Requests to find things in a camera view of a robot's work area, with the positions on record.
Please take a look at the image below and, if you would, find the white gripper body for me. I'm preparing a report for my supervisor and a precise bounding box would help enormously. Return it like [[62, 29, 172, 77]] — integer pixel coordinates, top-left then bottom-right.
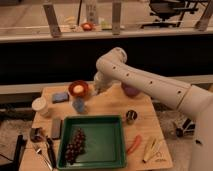
[[94, 72, 112, 94]]

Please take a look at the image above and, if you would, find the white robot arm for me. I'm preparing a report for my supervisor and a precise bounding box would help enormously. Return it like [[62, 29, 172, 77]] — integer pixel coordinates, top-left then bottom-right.
[[94, 47, 213, 171]]

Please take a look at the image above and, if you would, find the green plastic tray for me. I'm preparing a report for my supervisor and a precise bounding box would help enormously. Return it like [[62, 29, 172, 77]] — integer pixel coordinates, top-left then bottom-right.
[[57, 115, 127, 171]]

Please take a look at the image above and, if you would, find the red bowl with egg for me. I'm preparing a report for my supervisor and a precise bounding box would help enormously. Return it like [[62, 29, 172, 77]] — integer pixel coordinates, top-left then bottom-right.
[[68, 80, 89, 97]]

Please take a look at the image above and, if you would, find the blue plastic cup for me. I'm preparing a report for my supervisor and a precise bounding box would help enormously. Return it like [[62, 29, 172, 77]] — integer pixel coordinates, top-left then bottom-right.
[[72, 98, 85, 113]]

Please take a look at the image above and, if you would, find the purple round plate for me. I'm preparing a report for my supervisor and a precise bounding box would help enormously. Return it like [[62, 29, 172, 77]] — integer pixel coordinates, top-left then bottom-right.
[[121, 83, 140, 98]]

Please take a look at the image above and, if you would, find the small metal cup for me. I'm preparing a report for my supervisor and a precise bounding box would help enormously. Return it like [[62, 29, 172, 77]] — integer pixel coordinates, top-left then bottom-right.
[[126, 110, 137, 125]]

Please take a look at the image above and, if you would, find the blue sponge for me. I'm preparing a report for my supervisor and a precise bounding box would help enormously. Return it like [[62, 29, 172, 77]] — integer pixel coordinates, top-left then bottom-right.
[[52, 92, 69, 103]]

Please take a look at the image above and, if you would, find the grey rectangular block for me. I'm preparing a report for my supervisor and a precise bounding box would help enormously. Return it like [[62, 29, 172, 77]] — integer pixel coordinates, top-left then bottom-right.
[[51, 118, 62, 139]]

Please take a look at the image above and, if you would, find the orange carrot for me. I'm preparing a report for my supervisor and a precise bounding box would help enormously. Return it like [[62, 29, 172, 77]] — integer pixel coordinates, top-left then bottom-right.
[[126, 135, 142, 155]]

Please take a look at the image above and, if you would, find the dark grape bunch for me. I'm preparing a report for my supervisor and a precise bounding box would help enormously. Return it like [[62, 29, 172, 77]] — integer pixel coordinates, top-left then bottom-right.
[[65, 129, 86, 165]]

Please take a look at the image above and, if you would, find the dark metal clip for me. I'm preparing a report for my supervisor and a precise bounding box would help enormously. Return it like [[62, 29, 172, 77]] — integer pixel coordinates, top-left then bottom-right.
[[30, 127, 44, 142]]

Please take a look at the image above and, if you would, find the black office chair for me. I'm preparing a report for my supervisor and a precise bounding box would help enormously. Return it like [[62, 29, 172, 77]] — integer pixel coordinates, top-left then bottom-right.
[[141, 0, 198, 28]]

